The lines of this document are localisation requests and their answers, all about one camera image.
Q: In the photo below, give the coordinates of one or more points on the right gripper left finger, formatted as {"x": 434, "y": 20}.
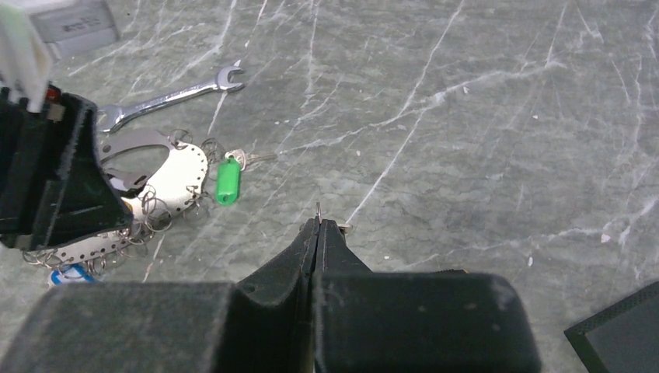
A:
{"x": 278, "y": 336}

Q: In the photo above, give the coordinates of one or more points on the metal key organizer plate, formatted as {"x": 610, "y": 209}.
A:
{"x": 154, "y": 199}

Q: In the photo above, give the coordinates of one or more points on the right black box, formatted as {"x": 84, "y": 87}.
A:
{"x": 622, "y": 337}

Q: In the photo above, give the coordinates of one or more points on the blue key tag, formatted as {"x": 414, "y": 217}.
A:
{"x": 69, "y": 274}

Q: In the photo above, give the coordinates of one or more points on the green key tag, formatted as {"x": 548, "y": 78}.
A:
{"x": 228, "y": 181}

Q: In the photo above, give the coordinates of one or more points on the left black box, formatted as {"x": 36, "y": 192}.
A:
{"x": 73, "y": 27}

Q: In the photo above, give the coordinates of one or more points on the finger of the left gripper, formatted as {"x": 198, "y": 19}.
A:
{"x": 53, "y": 189}

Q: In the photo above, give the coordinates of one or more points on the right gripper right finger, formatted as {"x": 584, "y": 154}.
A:
{"x": 337, "y": 272}

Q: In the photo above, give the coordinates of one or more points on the black box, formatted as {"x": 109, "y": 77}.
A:
{"x": 73, "y": 27}
{"x": 622, "y": 337}

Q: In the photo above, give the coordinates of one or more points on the silver wrench near plate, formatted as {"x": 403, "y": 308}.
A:
{"x": 116, "y": 116}

